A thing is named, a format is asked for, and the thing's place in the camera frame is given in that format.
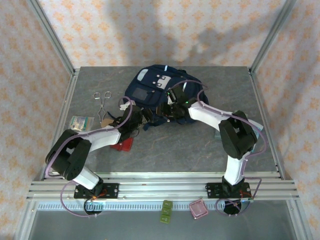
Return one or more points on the aluminium frame cross rail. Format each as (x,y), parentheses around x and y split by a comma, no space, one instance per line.
(162,187)

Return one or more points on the pink square box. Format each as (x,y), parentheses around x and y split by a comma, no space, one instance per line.
(198,209)

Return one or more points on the navy blue backpack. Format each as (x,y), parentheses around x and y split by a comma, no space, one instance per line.
(150,85)

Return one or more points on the aluminium table side rail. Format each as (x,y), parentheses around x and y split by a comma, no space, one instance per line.
(260,100)
(62,120)

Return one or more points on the clear bag green white packet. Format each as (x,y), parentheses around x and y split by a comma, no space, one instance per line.
(80,123)

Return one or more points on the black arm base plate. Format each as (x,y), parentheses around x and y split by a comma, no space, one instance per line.
(212,191)
(112,191)

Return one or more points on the grey lower metal panel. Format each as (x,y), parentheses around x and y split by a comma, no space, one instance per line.
(150,230)

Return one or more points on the tan fabric pencil case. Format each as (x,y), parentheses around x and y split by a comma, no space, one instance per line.
(107,121)

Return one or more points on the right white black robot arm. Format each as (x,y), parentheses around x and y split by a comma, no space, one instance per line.
(210,115)

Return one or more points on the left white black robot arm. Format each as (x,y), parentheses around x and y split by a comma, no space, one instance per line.
(105,137)

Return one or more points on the red snap wallet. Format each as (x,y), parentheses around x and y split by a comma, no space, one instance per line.
(123,145)

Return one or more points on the metal scissor tongs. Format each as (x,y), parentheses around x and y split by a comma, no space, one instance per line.
(102,110)

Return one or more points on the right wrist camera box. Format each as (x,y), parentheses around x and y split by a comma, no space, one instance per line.
(170,100)

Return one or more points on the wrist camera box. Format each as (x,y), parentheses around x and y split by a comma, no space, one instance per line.
(124,107)
(170,100)

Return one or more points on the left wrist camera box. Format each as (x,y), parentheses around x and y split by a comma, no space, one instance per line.
(124,107)

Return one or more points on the green square tile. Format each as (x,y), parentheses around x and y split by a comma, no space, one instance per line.
(165,218)
(166,211)
(167,204)

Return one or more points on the aluminium frame post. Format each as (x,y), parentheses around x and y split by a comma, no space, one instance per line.
(55,40)
(269,40)

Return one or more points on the pale teal small box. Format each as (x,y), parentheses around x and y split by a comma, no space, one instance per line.
(217,135)

